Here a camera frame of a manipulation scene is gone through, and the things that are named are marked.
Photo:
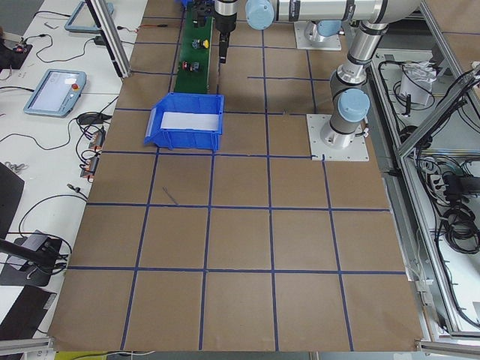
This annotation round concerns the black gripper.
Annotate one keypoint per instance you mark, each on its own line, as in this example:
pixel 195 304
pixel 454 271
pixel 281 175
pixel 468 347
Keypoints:
pixel 225 24

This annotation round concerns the yellow mushroom push button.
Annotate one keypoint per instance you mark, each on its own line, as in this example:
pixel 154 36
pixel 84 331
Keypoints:
pixel 200 44

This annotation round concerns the red mushroom push button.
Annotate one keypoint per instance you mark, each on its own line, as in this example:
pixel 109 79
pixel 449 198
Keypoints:
pixel 193 67

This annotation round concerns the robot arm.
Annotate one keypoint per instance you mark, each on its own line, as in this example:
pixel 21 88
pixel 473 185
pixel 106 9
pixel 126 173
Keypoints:
pixel 351 104
pixel 261 14

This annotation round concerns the blue plastic target bin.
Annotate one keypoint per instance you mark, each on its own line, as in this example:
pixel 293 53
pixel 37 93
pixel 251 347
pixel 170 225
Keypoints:
pixel 184 3

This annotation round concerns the green conveyor belt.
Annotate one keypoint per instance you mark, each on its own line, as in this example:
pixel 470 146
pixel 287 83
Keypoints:
pixel 188 82

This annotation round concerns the blue plastic source bin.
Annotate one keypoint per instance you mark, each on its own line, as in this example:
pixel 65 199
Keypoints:
pixel 185 139

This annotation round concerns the white foam pad source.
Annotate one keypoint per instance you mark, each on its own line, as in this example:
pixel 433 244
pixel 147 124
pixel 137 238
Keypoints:
pixel 190 121

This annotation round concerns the teach pendant far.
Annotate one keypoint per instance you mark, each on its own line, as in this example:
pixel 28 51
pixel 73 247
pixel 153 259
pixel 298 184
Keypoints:
pixel 81 20

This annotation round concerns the teach pendant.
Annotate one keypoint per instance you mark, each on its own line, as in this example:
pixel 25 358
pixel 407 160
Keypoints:
pixel 57 93
pixel 81 20

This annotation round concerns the teach pendant near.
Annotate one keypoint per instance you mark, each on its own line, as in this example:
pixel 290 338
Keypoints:
pixel 57 93

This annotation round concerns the aluminium profile post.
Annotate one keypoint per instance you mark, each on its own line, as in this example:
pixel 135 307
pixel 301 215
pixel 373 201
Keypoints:
pixel 104 22

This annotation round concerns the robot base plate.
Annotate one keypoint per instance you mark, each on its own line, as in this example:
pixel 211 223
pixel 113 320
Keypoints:
pixel 318 35
pixel 327 145

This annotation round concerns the aluminium frame cabinet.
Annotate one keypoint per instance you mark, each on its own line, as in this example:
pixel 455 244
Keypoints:
pixel 425 80

